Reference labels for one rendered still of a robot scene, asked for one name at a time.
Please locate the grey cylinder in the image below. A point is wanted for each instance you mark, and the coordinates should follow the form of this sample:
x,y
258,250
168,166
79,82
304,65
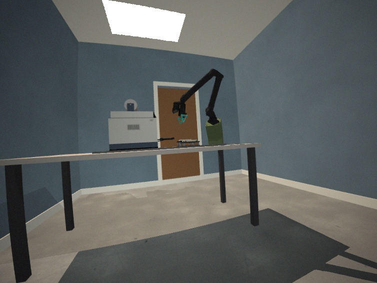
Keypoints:
x,y
133,102

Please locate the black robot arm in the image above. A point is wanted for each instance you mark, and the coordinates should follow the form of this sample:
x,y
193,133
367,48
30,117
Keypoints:
x,y
179,105

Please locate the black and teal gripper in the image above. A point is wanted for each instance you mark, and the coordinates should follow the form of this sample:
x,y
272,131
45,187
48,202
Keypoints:
x,y
182,114

